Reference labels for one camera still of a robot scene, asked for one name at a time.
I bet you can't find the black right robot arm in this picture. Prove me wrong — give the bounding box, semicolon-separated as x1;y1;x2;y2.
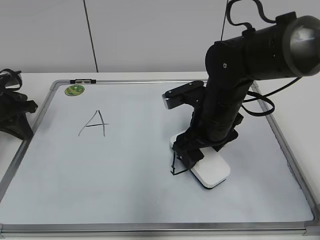
163;12;320;170

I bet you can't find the black and silver board clip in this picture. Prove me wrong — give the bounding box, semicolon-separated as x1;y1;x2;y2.
69;78;97;85

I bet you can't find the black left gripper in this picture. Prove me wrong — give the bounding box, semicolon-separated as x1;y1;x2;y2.
0;90;38;140

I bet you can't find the white rectangular board eraser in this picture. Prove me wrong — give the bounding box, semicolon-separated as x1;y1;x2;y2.
169;133;231;190

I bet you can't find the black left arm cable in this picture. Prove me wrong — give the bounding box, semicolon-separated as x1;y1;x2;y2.
0;69;24;96

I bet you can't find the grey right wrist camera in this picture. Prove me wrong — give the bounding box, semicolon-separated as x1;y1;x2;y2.
162;80;205;110

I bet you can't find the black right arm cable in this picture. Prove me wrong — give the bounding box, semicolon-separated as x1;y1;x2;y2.
224;0;304;117

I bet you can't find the white board with aluminium frame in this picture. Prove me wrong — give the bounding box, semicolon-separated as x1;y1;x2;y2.
0;80;317;237

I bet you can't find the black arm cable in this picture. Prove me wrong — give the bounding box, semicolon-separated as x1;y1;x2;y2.
224;0;304;117
0;69;24;96

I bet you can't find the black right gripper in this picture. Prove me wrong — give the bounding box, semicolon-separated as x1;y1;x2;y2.
171;94;244;171

